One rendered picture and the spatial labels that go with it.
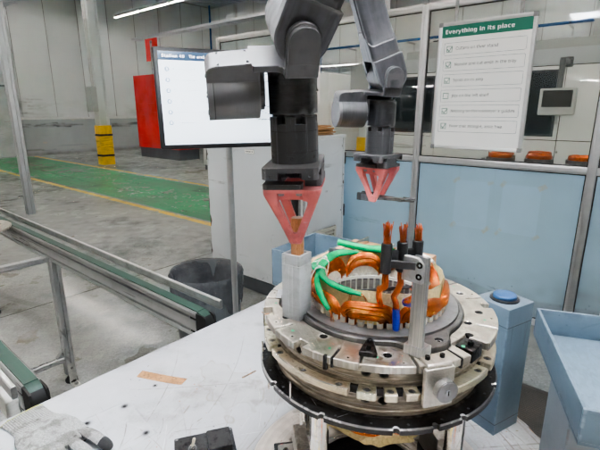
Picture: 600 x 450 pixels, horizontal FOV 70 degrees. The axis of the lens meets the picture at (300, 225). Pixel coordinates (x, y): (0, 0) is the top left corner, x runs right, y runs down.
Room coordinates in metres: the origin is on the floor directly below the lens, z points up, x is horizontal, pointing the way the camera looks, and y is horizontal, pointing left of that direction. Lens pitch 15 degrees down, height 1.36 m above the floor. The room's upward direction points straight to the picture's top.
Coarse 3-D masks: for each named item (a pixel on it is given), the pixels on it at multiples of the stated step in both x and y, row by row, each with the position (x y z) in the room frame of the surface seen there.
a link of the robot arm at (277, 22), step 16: (272, 0) 0.49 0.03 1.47; (288, 0) 0.44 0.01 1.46; (304, 0) 0.44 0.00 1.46; (320, 0) 0.45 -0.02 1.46; (336, 0) 0.45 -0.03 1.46; (272, 16) 0.47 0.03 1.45; (288, 16) 0.45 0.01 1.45; (304, 16) 0.45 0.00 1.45; (320, 16) 0.45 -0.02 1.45; (336, 16) 0.45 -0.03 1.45; (272, 32) 0.46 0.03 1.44
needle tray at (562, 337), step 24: (552, 312) 0.61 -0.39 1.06; (576, 312) 0.60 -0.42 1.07; (552, 336) 0.53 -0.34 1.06; (576, 336) 0.59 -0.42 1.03; (552, 360) 0.50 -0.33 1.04; (576, 360) 0.53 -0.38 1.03; (552, 384) 0.53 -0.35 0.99; (576, 384) 0.48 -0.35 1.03; (552, 408) 0.51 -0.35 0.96; (576, 408) 0.40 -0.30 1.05; (552, 432) 0.50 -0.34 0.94; (576, 432) 0.39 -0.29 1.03
